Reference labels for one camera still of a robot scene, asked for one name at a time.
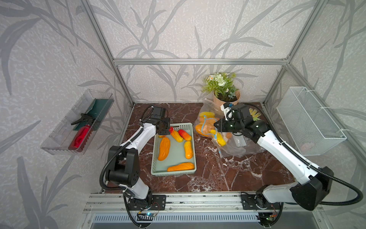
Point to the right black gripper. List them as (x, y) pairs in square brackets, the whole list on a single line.
[(220, 128)]

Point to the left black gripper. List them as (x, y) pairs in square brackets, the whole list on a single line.
[(167, 119)]

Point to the clear zip-top bag pink zipper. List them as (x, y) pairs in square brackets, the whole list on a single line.
[(209, 106)]

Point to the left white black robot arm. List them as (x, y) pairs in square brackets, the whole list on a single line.
[(122, 169)]

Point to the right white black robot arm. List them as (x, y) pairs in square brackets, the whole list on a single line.
[(312, 183)]

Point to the yellow orange mango small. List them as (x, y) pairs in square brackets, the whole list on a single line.
[(177, 136)]

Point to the large orange mango left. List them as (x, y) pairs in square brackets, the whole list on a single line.
[(164, 149)]

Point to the stack of clear zip bags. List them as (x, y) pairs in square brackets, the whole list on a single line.
[(252, 148)]

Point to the red orange mango right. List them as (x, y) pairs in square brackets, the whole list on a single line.
[(184, 135)]

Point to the long orange mango front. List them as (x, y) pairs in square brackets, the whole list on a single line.
[(181, 167)]

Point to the yellow green garden gloves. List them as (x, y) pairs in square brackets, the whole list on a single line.
[(255, 114)]

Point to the green perforated plastic basket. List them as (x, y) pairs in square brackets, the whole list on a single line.
[(176, 154)]

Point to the potted artificial plant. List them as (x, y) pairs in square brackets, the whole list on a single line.
[(221, 85)]

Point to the dark green cloth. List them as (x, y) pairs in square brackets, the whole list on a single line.
[(98, 109)]

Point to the black pruning shears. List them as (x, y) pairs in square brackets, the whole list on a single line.
[(84, 117)]

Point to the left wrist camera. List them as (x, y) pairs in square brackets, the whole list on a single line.
[(153, 112)]

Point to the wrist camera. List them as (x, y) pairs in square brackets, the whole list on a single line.
[(235, 112), (153, 112)]

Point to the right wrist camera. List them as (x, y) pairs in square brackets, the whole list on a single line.
[(235, 112)]

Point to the white wire mesh basket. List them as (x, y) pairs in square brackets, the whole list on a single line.
[(310, 125)]

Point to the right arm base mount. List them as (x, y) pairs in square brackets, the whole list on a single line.
[(255, 202)]

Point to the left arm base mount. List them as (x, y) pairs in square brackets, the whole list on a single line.
[(152, 202)]

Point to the red handled brush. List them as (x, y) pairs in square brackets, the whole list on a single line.
[(80, 139)]

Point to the clear plastic wall tray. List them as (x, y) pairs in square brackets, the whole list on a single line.
[(75, 132)]

